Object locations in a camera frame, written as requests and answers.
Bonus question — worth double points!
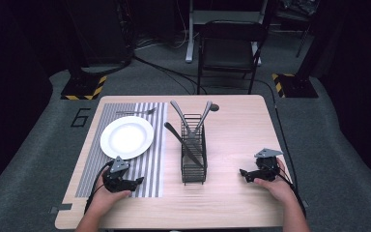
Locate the hand-held gripper cable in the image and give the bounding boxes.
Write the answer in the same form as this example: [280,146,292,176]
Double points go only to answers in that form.
[277,173,307,218]
[83,160,114,215]

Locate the grey striped placemat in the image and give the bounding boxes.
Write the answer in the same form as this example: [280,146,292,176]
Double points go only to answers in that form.
[74,101,169,198]

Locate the black wire cutlery rack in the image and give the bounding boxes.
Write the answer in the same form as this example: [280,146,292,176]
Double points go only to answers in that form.
[180,113,208,186]

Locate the grey handled utensil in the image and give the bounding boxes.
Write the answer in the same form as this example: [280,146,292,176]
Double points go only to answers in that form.
[193,100,214,136]
[169,100,193,138]

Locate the silver fork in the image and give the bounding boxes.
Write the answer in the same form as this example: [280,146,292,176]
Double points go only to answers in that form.
[115,107,157,116]

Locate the long black floor cable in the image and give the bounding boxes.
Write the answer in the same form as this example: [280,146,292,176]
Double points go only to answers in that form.
[247,76,300,194]

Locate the black handled knife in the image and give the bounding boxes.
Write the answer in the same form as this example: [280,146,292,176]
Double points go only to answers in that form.
[163,121,205,169]

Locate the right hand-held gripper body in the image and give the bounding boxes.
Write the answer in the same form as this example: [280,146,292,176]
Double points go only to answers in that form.
[251,147,284,183]

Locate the black folding chair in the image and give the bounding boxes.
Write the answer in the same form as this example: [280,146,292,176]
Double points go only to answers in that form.
[196,19,268,96]

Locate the grey tape strip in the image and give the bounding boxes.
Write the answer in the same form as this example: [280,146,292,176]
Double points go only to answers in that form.
[48,203,73,215]

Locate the dark equipment cabinet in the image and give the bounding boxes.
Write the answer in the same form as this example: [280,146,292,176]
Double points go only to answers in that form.
[65,0,133,70]

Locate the left hand-held gripper cable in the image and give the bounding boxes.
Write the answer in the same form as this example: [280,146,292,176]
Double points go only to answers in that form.
[83,160,114,215]

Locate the white round plate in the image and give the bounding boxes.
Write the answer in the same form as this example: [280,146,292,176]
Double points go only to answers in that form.
[100,115,155,160]

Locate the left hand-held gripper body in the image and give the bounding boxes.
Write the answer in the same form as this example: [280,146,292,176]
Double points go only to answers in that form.
[101,156,137,194]

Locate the person's right hand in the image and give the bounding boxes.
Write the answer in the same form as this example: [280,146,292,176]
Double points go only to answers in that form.
[253,158,297,205]

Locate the person's left hand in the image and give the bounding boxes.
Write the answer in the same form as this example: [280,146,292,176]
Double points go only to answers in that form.
[88,180,132,216]

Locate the black yellow striped stand base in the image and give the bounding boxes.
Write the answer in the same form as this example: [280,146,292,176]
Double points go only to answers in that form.
[60,74,108,101]
[271,72,320,99]

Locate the right hand-held gripper cable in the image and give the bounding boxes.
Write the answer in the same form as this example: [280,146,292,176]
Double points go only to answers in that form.
[277,173,307,218]

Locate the white metal desk frame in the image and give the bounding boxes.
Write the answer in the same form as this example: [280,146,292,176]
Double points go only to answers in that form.
[185,0,269,64]

